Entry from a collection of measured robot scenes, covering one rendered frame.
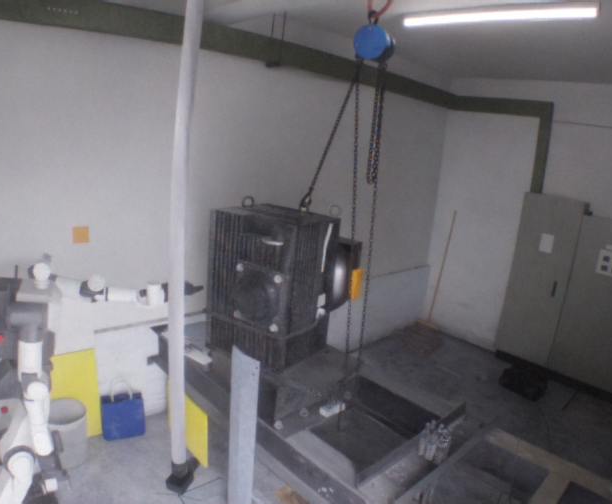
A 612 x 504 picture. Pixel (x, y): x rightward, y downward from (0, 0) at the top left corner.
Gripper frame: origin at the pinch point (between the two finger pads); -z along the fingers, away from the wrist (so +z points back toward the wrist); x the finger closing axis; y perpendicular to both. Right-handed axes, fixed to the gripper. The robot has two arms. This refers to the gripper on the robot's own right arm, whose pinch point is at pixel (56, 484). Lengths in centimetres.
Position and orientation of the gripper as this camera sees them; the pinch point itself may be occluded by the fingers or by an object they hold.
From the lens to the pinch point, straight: 214.4
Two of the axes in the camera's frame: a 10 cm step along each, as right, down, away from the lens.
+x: 8.8, -0.9, 4.7
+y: -4.8, -2.0, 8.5
